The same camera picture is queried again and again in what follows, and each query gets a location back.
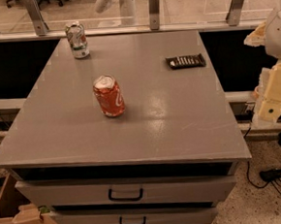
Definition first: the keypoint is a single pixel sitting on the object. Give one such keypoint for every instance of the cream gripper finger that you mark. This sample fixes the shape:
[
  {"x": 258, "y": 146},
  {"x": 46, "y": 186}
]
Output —
[
  {"x": 257, "y": 37},
  {"x": 268, "y": 106}
]

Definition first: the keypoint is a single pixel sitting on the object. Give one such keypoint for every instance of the red coke can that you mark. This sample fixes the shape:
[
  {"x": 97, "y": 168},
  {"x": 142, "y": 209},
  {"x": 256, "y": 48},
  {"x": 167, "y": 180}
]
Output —
[{"x": 108, "y": 94}]

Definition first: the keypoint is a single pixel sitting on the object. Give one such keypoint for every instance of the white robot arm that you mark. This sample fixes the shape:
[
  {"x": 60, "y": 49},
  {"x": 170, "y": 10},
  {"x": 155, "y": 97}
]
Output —
[{"x": 268, "y": 34}]

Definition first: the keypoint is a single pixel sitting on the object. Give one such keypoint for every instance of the white green soda can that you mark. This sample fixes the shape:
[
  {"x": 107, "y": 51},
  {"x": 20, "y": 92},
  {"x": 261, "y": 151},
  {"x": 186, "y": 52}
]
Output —
[{"x": 77, "y": 39}]

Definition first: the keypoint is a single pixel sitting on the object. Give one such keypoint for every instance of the grey drawer cabinet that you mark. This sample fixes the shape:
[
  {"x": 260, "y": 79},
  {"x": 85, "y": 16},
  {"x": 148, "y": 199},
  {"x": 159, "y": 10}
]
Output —
[{"x": 177, "y": 139}]

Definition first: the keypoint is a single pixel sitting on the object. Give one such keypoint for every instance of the cardboard box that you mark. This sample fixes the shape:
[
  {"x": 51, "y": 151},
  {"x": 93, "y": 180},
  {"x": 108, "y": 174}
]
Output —
[{"x": 16, "y": 209}]

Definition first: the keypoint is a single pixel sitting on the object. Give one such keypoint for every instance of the right metal bracket post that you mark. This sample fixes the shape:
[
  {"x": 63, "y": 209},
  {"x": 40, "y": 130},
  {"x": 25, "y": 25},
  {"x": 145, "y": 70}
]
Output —
[{"x": 233, "y": 15}]

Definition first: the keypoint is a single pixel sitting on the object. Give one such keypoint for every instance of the metal bracket post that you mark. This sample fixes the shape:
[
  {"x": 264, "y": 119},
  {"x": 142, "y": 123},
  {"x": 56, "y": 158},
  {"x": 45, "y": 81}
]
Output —
[
  {"x": 32, "y": 8},
  {"x": 233, "y": 15},
  {"x": 154, "y": 11}
]

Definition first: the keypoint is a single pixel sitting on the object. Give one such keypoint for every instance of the black power adapter with cable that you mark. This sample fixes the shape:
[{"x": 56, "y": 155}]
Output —
[{"x": 269, "y": 177}]

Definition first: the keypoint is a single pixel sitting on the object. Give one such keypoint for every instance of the middle metal bracket post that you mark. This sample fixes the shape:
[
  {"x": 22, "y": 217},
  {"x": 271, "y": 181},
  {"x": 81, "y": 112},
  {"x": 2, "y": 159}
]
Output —
[{"x": 154, "y": 11}]

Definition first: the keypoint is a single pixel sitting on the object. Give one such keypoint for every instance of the top drawer black handle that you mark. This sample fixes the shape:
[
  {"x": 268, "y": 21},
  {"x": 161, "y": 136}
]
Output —
[{"x": 125, "y": 196}]

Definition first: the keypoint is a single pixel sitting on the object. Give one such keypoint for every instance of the left metal bracket post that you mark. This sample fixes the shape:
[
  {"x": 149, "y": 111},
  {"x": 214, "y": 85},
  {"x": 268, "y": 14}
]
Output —
[{"x": 32, "y": 8}]

